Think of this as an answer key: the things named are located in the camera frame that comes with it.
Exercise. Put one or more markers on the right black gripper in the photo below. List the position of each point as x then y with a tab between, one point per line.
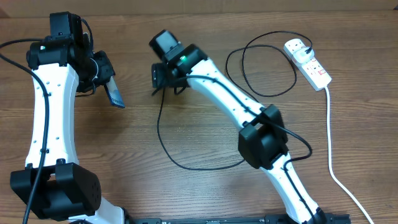
161	79

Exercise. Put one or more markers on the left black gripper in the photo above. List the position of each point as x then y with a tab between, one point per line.
107	71

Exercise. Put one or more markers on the black smartphone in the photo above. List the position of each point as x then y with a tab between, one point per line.
113	93

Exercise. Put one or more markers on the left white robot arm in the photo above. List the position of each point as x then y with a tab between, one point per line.
53	185

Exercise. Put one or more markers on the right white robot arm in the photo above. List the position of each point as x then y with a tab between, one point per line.
262	136

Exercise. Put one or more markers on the white charger plug adapter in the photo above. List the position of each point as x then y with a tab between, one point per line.
303	55

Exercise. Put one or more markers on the white power strip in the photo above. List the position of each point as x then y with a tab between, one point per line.
313	71

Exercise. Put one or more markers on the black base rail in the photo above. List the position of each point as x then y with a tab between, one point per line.
268	219

